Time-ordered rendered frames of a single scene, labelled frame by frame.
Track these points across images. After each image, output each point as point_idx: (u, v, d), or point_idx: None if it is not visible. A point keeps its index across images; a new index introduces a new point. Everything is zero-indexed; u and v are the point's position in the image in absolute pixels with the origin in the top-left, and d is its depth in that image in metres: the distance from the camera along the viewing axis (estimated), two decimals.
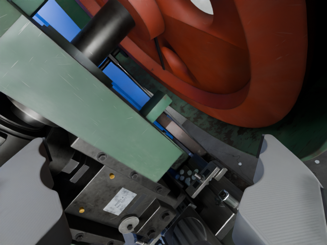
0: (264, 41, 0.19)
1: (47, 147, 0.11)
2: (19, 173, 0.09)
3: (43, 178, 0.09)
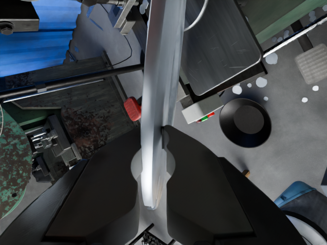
0: None
1: None
2: (118, 153, 0.10)
3: (134, 164, 0.10)
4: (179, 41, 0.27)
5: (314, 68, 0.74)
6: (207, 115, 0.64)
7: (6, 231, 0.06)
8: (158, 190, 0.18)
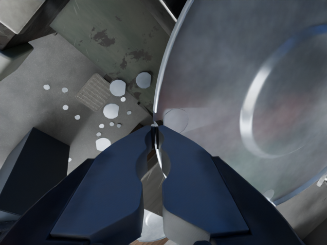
0: None
1: (153, 136, 0.12)
2: (124, 153, 0.10)
3: (138, 164, 0.10)
4: (325, 14, 0.15)
5: (92, 94, 0.73)
6: None
7: (12, 228, 0.06)
8: None
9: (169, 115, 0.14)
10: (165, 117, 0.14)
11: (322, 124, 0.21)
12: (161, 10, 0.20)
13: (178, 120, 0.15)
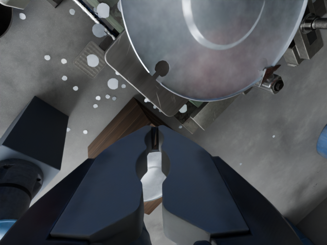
0: None
1: (153, 136, 0.12)
2: (124, 153, 0.10)
3: (138, 164, 0.10)
4: (190, 39, 0.27)
5: None
6: None
7: (12, 228, 0.06)
8: None
9: (260, 69, 0.34)
10: (261, 70, 0.34)
11: None
12: None
13: (261, 63, 0.33)
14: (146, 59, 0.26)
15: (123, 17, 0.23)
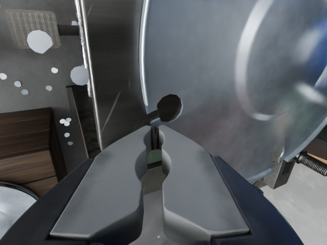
0: None
1: (153, 136, 0.12)
2: (123, 153, 0.10)
3: (138, 164, 0.10)
4: (282, 118, 0.22)
5: (30, 26, 0.57)
6: None
7: (11, 228, 0.06)
8: None
9: None
10: None
11: (265, 31, 0.15)
12: None
13: None
14: (263, 167, 0.24)
15: None
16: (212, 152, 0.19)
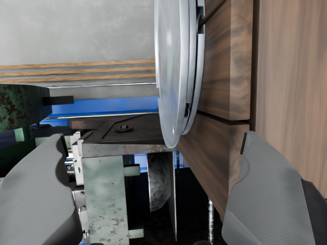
0: None
1: (65, 143, 0.12)
2: (37, 167, 0.09)
3: (58, 173, 0.09)
4: (171, 13, 0.23)
5: None
6: None
7: None
8: None
9: None
10: None
11: (162, 85, 0.32)
12: (84, 224, 0.83)
13: None
14: None
15: (180, 43, 0.16)
16: (178, 91, 0.21)
